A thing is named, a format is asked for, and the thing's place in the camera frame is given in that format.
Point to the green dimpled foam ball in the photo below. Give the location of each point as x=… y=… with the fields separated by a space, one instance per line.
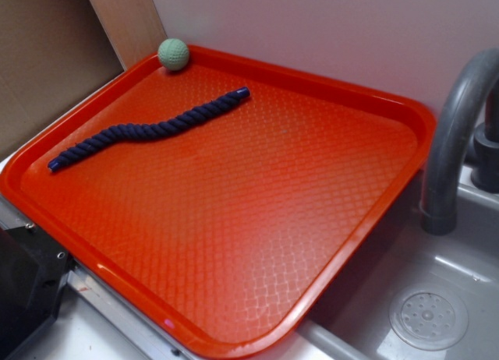
x=173 y=54

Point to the orange plastic tray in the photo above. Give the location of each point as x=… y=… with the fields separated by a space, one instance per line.
x=223 y=199

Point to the grey curved faucet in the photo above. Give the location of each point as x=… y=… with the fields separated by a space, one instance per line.
x=462 y=112

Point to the grey plastic sink basin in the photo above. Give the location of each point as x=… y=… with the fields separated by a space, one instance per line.
x=350 y=320

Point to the light wooden board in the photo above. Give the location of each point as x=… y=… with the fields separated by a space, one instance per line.
x=133 y=27

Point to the round sink drain strainer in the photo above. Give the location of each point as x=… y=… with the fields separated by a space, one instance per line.
x=428 y=317

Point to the brown cardboard panel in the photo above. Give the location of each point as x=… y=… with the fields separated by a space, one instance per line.
x=54 y=53

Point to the black box at lower left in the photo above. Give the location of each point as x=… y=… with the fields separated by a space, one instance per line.
x=34 y=271

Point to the dark grey faucet handle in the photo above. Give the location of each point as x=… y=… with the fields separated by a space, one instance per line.
x=485 y=141

